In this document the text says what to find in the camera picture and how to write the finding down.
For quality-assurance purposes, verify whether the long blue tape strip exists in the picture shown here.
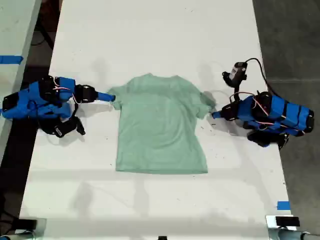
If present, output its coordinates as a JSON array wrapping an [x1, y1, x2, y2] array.
[[0, 55, 25, 65]]

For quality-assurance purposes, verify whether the black box on silver bracket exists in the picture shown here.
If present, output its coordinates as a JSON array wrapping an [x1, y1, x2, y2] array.
[[274, 216, 300, 227]]

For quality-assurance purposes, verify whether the red white gripper wire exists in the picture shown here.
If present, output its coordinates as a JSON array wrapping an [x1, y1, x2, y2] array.
[[72, 90, 85, 105]]

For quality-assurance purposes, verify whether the silver metal bracket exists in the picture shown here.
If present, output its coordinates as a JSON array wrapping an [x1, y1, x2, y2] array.
[[265, 214, 320, 240]]

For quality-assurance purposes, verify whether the black box at table edge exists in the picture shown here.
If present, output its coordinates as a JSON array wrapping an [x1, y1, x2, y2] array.
[[17, 218, 38, 230]]

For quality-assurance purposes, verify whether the black camera cable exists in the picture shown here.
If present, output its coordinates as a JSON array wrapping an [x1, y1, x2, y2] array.
[[244, 57, 276, 97]]

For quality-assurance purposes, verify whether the black floor cable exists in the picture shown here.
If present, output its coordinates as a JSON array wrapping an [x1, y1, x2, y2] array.
[[31, 4, 55, 47]]

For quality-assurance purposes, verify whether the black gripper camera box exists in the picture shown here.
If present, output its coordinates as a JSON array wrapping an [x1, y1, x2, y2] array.
[[221, 61, 249, 88], [53, 116, 87, 139]]

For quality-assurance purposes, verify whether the black camera stalk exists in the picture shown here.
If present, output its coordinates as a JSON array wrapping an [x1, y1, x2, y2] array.
[[232, 84, 242, 102], [71, 101, 80, 121]]

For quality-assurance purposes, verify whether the short blue tape strip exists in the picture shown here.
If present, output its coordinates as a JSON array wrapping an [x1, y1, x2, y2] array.
[[276, 200, 291, 211]]

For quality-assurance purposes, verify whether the pale green T-shirt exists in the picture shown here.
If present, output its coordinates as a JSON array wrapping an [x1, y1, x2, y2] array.
[[106, 73, 217, 175]]

